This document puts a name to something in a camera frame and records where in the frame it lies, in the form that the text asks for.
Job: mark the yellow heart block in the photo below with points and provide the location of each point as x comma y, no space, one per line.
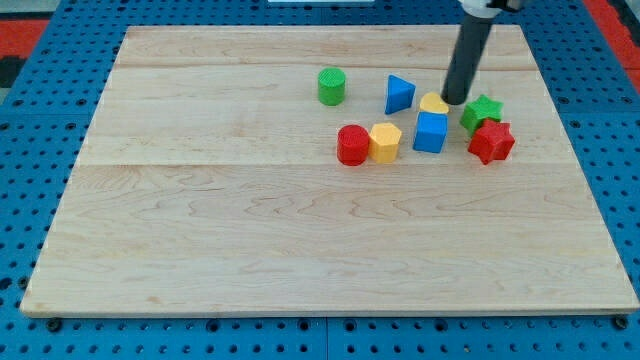
433,103

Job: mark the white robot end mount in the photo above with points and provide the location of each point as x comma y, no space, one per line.
489,9

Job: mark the yellow hexagon block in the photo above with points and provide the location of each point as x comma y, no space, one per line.
384,142

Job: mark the red cylinder block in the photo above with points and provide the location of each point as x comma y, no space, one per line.
352,145

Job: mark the green star block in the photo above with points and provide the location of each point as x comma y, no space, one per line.
477,111

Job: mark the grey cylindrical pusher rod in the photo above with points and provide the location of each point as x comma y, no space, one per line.
469,47

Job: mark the green cylinder block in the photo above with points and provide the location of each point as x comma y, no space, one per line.
331,82

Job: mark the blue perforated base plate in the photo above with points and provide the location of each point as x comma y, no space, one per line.
48,109

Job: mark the red star block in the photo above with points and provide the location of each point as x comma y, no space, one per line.
492,141

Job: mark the blue cube block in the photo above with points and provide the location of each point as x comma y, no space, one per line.
430,132

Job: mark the blue triangle block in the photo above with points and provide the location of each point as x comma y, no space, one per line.
399,95

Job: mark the wooden board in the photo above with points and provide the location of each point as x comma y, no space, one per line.
208,186

